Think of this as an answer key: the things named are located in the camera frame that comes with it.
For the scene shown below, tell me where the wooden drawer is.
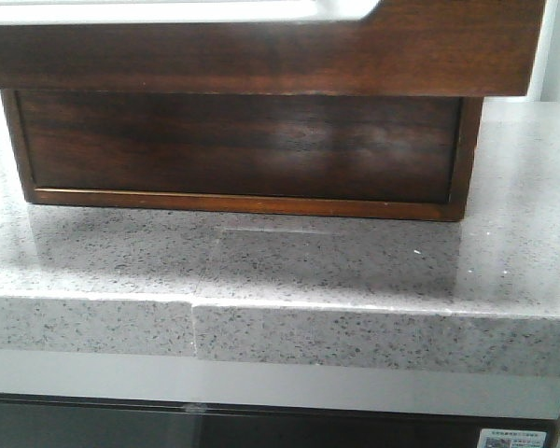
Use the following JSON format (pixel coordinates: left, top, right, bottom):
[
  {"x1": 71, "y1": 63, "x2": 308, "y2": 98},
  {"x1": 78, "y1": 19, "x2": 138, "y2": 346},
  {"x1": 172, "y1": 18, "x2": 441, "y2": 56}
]
[
  {"x1": 18, "y1": 91, "x2": 460, "y2": 203},
  {"x1": 0, "y1": 1, "x2": 544, "y2": 97}
]

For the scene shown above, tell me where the dark wooden drawer cabinet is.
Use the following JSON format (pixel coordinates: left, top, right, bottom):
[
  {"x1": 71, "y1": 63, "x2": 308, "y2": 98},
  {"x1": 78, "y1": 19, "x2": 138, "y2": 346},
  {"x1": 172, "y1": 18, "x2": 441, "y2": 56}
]
[{"x1": 1, "y1": 89, "x2": 483, "y2": 221}]

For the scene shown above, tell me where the white tray in drawer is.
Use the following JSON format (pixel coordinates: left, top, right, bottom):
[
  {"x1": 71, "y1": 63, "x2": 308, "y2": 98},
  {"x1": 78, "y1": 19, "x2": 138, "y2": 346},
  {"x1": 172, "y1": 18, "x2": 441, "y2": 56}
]
[{"x1": 0, "y1": 0, "x2": 381, "y2": 25}]

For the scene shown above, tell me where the white label sticker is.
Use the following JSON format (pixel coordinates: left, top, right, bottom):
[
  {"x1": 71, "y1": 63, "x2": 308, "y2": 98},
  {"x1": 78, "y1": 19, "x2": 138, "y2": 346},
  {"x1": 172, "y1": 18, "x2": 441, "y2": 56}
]
[{"x1": 477, "y1": 428, "x2": 548, "y2": 448}]

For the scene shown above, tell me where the black appliance under counter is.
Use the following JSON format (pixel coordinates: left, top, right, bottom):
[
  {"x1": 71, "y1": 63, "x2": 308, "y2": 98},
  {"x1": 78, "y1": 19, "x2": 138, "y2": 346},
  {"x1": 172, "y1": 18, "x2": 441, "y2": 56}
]
[{"x1": 0, "y1": 393, "x2": 556, "y2": 447}]

